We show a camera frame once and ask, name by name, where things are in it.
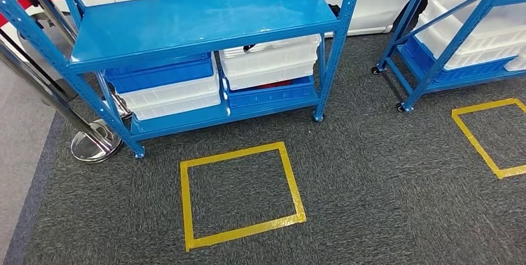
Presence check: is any thin stanchion with black base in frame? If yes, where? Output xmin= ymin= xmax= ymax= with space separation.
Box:
xmin=0 ymin=27 xmax=79 ymax=103

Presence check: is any red barrier belt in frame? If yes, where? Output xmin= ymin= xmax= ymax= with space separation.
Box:
xmin=0 ymin=0 xmax=32 ymax=29

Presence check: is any blue shelf rack with casters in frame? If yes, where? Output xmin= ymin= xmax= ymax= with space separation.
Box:
xmin=371 ymin=0 xmax=526 ymax=113

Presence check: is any red item in crate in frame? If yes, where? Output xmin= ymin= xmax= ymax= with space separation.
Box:
xmin=254 ymin=81 xmax=295 ymax=90

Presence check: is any blue metal shelf rack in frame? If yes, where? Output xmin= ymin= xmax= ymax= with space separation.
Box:
xmin=0 ymin=0 xmax=367 ymax=160

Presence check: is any blue plastic crate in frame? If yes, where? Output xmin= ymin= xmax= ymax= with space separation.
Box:
xmin=221 ymin=74 xmax=317 ymax=110
xmin=398 ymin=35 xmax=517 ymax=86
xmin=102 ymin=52 xmax=215 ymax=94

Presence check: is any white car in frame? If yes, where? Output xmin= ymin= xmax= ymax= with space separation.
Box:
xmin=0 ymin=0 xmax=471 ymax=66

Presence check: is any yellow floor tape square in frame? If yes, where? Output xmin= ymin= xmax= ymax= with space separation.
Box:
xmin=179 ymin=141 xmax=308 ymax=253
xmin=451 ymin=97 xmax=526 ymax=181

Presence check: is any stanchion with chrome base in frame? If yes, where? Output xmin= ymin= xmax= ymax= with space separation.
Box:
xmin=0 ymin=38 xmax=125 ymax=164

